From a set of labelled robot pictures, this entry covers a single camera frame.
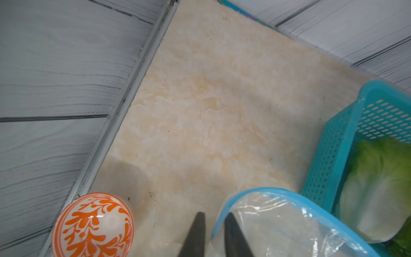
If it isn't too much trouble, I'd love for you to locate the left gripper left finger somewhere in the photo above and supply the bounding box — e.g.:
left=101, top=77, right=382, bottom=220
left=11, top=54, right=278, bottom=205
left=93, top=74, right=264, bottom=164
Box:
left=178, top=212, right=206, bottom=257

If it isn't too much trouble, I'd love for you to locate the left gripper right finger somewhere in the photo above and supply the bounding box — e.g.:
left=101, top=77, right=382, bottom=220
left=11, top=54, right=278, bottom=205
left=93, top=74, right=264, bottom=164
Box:
left=224, top=213, right=254, bottom=257

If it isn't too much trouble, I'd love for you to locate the clear zipper bag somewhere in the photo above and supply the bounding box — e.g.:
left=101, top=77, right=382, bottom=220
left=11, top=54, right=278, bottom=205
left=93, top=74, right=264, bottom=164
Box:
left=205, top=187, right=379, bottom=257

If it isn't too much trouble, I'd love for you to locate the right chinese cabbage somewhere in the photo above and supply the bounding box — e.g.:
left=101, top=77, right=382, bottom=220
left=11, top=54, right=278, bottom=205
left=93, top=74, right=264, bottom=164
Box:
left=336, top=137, right=411, bottom=244

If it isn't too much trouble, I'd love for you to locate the orange patterned bowl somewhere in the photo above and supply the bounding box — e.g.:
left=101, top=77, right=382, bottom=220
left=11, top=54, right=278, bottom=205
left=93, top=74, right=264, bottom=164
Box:
left=51, top=193, right=134, bottom=257

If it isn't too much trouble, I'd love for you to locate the teal plastic basket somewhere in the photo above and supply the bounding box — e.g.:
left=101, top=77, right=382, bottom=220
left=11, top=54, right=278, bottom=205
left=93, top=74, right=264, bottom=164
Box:
left=302, top=81, right=411, bottom=257

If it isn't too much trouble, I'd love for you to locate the left aluminium frame post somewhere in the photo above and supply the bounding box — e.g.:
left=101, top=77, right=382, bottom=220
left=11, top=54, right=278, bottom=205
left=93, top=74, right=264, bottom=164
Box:
left=38, top=0, right=180, bottom=257

